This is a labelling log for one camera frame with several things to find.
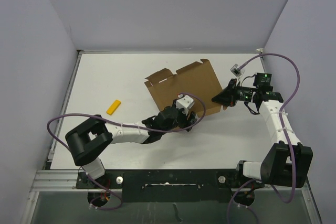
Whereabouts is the yellow rectangular block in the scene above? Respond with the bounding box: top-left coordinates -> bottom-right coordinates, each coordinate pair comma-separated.
106,100 -> 121,115

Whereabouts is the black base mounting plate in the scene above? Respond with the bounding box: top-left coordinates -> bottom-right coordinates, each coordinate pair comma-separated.
75,169 -> 248,203

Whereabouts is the brown cardboard box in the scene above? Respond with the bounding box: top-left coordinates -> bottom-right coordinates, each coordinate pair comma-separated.
144,59 -> 223,116

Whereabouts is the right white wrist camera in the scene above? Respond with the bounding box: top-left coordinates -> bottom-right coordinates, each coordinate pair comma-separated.
230,64 -> 245,78

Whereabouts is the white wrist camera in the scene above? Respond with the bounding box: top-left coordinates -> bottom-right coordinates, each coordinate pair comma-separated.
175,94 -> 195,110
230,64 -> 245,78

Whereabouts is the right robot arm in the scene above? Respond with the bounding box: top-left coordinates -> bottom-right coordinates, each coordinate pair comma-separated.
212,73 -> 313,188

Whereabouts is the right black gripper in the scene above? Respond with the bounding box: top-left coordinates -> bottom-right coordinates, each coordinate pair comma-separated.
212,79 -> 257,108

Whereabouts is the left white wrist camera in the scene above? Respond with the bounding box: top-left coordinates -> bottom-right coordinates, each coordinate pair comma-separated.
175,94 -> 195,110

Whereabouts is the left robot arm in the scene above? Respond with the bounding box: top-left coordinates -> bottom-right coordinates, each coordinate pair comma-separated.
65,105 -> 198,188

